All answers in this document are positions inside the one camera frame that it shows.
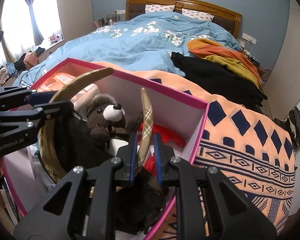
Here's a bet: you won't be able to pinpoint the left patterned pillow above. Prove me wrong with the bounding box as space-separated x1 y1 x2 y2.
145 4 175 14

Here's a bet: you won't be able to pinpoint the orange snack bag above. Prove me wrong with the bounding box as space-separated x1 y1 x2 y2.
37 73 76 92

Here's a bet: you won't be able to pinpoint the patterned pillow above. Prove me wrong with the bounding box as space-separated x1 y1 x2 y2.
181 9 214 22
145 4 175 14

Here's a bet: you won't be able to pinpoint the orange mustard clothes pile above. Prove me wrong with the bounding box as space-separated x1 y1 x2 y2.
186 38 262 88

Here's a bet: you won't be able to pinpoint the pink storage box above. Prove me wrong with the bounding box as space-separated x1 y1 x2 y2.
2 57 210 240

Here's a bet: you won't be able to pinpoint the black fabric pouch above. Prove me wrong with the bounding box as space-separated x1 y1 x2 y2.
53 113 168 235

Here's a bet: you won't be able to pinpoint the windowsill clothes pile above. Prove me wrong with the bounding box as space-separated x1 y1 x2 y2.
0 47 45 86

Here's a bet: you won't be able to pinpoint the dark clothes on floor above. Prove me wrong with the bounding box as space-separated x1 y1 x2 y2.
273 106 300 151

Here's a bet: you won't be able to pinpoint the brown teddy bear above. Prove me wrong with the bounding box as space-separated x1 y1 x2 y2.
76 93 143 144

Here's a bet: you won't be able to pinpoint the red plastic toy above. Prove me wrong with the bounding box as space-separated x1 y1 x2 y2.
143 124 186 176

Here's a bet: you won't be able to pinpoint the right patterned pillow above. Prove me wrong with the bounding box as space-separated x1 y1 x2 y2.
181 9 214 22

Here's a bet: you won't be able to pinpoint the blue floral duvet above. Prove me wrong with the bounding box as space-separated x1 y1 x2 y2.
13 11 242 87

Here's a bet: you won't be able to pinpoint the wooden headboard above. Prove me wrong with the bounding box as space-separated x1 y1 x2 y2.
126 0 242 38

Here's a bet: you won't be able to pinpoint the plaid beige headband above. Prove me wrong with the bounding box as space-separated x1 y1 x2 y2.
38 67 153 182

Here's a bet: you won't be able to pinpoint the wall power socket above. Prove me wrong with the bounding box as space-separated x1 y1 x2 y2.
242 33 257 44

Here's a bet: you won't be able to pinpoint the orange patterned blanket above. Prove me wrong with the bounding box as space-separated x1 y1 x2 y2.
92 61 297 240

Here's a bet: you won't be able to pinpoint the black clothes pile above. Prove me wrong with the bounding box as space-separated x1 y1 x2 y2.
171 52 268 112

